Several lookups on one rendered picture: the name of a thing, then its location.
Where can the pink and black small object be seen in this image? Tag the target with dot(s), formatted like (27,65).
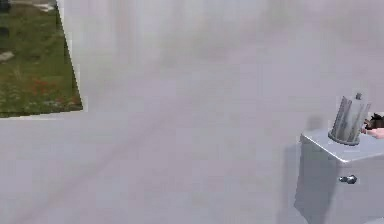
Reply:
(376,128)

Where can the white toilet tank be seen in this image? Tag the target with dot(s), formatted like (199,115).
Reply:
(340,186)

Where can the grey paper roll holder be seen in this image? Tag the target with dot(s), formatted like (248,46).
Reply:
(348,121)

